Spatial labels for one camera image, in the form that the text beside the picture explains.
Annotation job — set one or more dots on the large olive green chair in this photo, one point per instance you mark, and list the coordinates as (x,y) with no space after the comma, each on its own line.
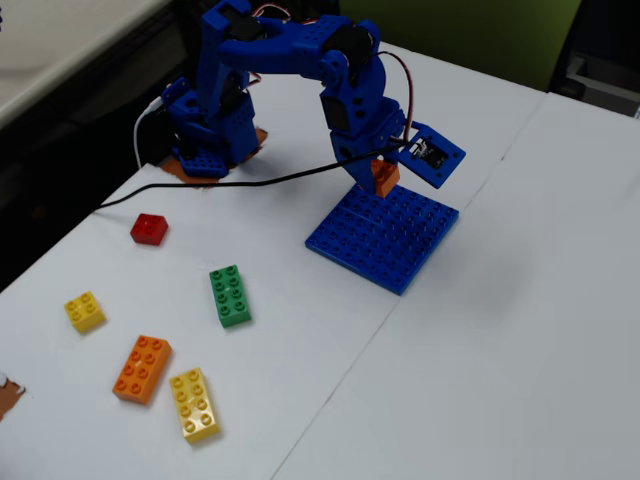
(450,35)

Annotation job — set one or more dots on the white side table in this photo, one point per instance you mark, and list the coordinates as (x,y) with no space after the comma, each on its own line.
(50,50)

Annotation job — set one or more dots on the red 2x2 toy block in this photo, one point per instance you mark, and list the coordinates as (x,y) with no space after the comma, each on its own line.
(149,230)

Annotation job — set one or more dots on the green 2x4 toy block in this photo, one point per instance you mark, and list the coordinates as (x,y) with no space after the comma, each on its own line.
(230,297)

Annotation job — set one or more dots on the yellow 2x4 toy block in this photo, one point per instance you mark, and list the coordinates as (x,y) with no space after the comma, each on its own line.
(195,405)

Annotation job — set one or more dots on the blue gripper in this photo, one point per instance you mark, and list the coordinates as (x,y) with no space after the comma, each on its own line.
(356,153)

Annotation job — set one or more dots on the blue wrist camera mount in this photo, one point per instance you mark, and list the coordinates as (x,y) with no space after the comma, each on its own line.
(432,155)

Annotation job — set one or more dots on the orange 2x4 toy block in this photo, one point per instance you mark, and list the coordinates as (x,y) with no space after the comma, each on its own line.
(142,370)

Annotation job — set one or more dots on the yellow 2x2 toy block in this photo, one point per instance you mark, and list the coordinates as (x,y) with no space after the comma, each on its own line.
(85,312)

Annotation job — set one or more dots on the blue 3D-printed robot arm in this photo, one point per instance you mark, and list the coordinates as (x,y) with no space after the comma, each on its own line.
(300,45)

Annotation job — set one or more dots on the orange 2x2 toy block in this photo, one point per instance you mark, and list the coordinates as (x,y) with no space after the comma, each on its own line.
(386,180)

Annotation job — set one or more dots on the grey storage box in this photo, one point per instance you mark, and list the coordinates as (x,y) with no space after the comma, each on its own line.
(600,85)

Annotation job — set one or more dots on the blue 8x8 stud baseplate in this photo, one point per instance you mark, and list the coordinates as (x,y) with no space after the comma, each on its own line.
(382,240)

